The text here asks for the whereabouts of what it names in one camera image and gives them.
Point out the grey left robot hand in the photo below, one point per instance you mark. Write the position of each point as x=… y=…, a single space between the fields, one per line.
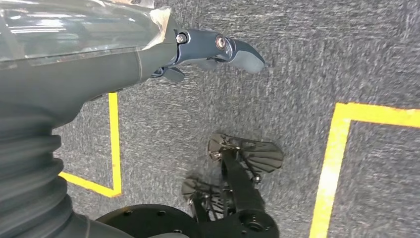
x=82 y=49

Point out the yellow floor tape mark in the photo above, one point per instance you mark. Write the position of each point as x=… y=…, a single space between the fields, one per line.
x=331 y=164

